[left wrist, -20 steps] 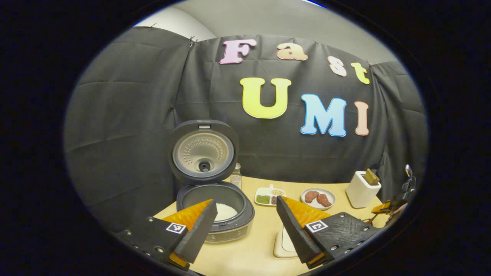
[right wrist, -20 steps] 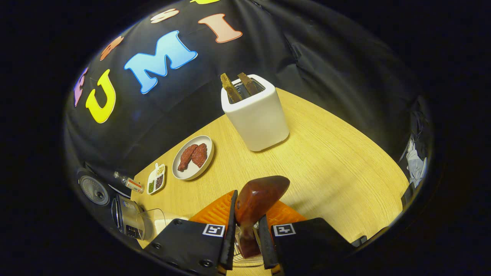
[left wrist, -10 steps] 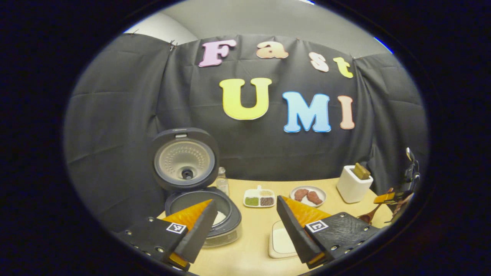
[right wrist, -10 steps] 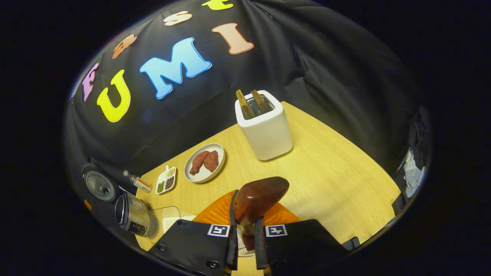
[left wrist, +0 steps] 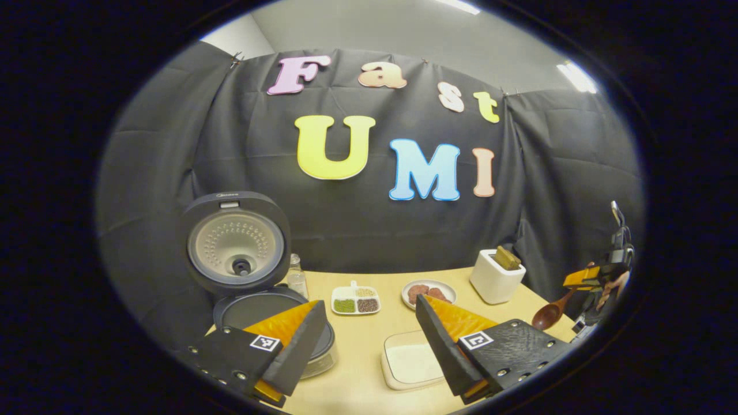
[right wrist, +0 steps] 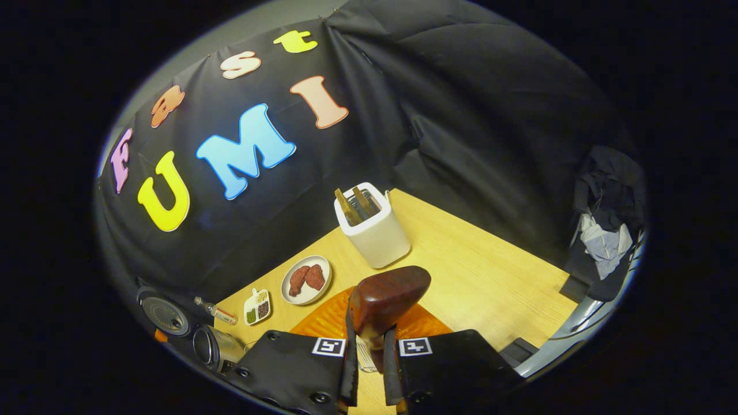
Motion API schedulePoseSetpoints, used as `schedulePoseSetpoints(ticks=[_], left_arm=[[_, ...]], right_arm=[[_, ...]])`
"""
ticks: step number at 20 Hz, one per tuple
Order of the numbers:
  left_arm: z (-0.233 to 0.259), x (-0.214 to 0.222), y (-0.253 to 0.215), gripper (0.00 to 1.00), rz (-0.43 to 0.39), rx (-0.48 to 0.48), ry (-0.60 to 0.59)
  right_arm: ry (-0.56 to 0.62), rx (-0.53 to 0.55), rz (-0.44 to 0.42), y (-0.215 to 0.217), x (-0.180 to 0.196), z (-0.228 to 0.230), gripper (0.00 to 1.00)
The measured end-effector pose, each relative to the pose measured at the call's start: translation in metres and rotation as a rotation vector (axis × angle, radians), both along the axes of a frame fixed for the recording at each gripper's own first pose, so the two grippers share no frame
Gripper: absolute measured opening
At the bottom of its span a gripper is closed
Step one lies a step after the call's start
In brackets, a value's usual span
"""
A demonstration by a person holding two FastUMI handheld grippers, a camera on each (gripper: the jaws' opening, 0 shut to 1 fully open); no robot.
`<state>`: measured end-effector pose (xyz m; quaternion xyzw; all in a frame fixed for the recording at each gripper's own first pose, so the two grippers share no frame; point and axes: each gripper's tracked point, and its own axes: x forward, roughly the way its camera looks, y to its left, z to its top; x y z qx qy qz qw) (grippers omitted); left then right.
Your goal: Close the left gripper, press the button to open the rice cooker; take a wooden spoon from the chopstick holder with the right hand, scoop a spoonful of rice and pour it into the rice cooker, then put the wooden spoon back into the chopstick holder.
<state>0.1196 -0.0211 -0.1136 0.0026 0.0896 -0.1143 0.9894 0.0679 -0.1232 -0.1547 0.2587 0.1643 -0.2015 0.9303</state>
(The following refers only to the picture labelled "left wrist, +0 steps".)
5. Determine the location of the ceiling light panel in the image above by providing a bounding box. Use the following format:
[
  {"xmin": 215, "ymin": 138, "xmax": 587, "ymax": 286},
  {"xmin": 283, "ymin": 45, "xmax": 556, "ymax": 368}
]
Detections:
[{"xmin": 556, "ymin": 60, "xmax": 599, "ymax": 95}]

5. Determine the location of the round white plate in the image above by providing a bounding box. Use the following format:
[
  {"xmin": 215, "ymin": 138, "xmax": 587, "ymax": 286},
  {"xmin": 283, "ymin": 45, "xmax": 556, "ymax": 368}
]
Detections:
[{"xmin": 401, "ymin": 279, "xmax": 457, "ymax": 311}]

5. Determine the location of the brown toast slice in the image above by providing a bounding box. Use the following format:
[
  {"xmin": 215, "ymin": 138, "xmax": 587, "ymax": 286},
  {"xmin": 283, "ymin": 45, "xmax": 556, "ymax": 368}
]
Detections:
[{"xmin": 495, "ymin": 246, "xmax": 522, "ymax": 270}]

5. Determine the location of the dark grey rice cooker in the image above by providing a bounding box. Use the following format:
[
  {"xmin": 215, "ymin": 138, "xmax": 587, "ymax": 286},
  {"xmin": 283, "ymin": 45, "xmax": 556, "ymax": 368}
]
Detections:
[{"xmin": 180, "ymin": 191, "xmax": 337, "ymax": 379}]

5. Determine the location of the white divided bean dish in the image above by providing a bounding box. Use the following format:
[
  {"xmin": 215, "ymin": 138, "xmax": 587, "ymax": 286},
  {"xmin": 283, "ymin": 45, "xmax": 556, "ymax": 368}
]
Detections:
[{"xmin": 331, "ymin": 281, "xmax": 382, "ymax": 315}]

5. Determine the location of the white toaster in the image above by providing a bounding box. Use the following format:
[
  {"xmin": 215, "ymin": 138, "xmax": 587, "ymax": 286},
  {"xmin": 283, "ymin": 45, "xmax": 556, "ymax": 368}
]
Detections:
[{"xmin": 469, "ymin": 249, "xmax": 527, "ymax": 305}]

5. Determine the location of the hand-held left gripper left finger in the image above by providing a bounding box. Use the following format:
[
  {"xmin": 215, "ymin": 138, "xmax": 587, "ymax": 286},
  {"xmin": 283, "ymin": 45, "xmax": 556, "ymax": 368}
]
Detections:
[{"xmin": 183, "ymin": 300, "xmax": 327, "ymax": 409}]

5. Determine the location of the black backdrop cloth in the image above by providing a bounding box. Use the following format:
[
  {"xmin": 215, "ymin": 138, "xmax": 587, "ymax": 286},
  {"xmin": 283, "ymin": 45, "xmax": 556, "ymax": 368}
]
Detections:
[{"xmin": 95, "ymin": 41, "xmax": 645, "ymax": 346}]

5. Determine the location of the small glass bottle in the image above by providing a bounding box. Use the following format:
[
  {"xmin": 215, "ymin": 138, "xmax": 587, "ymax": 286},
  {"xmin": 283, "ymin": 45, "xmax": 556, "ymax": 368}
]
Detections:
[{"xmin": 287, "ymin": 254, "xmax": 309, "ymax": 299}]

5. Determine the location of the brown wooden spoon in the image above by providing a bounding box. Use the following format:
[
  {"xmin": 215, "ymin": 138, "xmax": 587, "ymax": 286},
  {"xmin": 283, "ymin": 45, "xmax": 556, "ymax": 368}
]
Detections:
[{"xmin": 531, "ymin": 286, "xmax": 577, "ymax": 331}]

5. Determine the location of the clear tray of rice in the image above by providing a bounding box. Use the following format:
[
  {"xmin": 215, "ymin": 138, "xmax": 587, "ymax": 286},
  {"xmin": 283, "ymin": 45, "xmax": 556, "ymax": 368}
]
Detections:
[{"xmin": 381, "ymin": 330, "xmax": 447, "ymax": 391}]

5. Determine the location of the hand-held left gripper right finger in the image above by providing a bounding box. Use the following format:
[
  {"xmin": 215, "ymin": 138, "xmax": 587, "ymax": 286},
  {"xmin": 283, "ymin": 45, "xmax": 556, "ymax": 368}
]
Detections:
[{"xmin": 415, "ymin": 294, "xmax": 571, "ymax": 404}]

